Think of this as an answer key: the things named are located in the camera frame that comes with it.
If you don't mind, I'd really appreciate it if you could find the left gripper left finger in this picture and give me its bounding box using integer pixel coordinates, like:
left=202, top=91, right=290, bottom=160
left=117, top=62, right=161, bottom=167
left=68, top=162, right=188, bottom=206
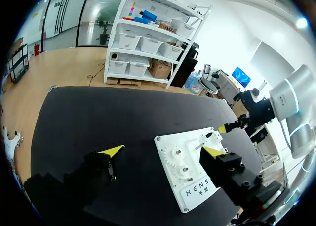
left=63, top=144, right=125, bottom=186

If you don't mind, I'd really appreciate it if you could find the white board with sockets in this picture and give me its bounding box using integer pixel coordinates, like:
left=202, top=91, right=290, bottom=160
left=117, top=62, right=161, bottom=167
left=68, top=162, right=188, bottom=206
left=154, top=127, right=230, bottom=214

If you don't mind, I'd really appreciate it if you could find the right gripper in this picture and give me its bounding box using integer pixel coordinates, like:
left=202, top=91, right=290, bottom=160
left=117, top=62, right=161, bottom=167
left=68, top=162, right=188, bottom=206
left=218, top=89, right=276, bottom=137

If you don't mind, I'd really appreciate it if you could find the white cable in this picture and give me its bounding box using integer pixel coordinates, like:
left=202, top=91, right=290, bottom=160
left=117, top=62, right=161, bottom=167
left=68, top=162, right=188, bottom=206
left=280, top=119, right=293, bottom=151

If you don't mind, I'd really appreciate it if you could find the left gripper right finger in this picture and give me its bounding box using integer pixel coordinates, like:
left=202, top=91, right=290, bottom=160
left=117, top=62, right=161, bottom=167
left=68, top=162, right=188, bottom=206
left=199, top=146, right=282, bottom=207

